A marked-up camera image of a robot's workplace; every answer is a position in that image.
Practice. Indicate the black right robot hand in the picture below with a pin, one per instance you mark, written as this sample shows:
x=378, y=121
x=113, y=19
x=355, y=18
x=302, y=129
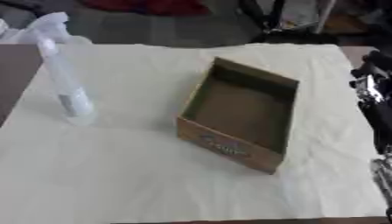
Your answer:
x=380, y=116

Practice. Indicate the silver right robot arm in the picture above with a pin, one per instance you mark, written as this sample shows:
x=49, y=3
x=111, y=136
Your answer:
x=384, y=178

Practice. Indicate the tan cardboard box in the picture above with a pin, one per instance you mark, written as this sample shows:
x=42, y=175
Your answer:
x=240, y=112

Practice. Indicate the clear plastic bottle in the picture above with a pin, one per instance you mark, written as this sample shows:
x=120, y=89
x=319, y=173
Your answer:
x=75, y=100

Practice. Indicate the black tripod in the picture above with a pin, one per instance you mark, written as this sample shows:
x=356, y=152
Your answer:
x=286, y=26

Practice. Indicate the red cloth bundle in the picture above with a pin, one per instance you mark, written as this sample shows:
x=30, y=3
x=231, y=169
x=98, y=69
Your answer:
x=153, y=6

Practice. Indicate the white plastic bag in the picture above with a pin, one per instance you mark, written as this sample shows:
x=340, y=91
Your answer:
x=35, y=29

